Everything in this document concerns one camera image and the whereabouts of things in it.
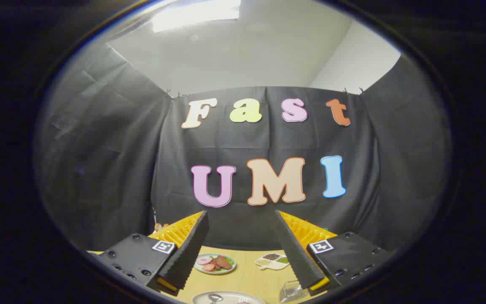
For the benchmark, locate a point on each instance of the brown meat slice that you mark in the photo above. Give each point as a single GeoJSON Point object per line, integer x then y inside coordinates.
{"type": "Point", "coordinates": [223, 262]}

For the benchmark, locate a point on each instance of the pale green food plate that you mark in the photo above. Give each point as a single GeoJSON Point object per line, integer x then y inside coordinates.
{"type": "Point", "coordinates": [217, 272]}

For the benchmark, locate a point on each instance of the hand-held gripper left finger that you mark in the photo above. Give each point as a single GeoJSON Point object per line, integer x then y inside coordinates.
{"type": "Point", "coordinates": [188, 249]}

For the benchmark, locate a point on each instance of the divided white condiment dish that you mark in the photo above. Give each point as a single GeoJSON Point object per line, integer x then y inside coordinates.
{"type": "Point", "coordinates": [273, 264]}

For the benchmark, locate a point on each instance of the large white plate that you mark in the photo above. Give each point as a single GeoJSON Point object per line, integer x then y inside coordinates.
{"type": "Point", "coordinates": [226, 298]}

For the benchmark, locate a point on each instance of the pink ham slice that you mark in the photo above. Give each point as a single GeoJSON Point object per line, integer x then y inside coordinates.
{"type": "Point", "coordinates": [204, 260]}

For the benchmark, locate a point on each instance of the green lettuce leaf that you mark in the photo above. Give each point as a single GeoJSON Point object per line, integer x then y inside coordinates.
{"type": "Point", "coordinates": [230, 261]}

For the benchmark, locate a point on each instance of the red sausage slice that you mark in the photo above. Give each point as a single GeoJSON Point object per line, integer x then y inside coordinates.
{"type": "Point", "coordinates": [208, 267]}

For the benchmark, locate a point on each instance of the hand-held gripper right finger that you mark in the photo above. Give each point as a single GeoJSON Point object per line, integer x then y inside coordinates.
{"type": "Point", "coordinates": [295, 253]}

